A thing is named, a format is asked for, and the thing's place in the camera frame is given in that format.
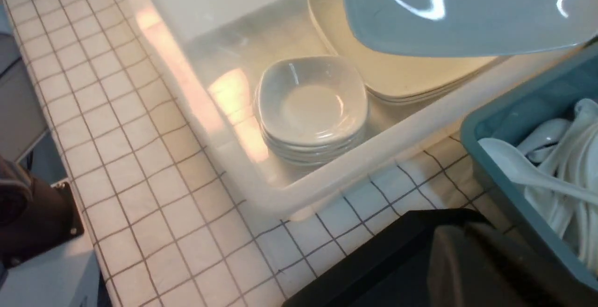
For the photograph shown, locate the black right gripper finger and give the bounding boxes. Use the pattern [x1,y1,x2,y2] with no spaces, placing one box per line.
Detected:
[427,223,598,307]

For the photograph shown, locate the large white square plate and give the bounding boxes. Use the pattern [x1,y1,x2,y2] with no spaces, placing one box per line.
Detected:
[344,0,597,57]

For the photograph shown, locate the dark robot base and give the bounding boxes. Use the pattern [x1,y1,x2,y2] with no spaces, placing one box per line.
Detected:
[0,158,84,269]

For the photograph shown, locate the black plastic serving tray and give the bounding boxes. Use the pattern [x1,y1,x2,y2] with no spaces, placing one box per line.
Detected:
[283,208,489,307]

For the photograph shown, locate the pile of white spoons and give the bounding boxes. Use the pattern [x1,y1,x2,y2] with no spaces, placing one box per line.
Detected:
[472,99,597,281]

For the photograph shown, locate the teal plastic bin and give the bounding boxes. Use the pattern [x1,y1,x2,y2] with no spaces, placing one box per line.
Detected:
[461,42,598,289]

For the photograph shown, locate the stack of white square plates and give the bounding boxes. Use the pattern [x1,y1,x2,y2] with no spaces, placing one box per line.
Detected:
[307,0,504,104]

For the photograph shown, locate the stack of small white bowls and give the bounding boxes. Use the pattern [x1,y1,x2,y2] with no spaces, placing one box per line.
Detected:
[254,56,370,166]

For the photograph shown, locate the large white plastic tub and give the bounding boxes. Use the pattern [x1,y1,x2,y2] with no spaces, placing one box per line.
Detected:
[127,0,578,221]

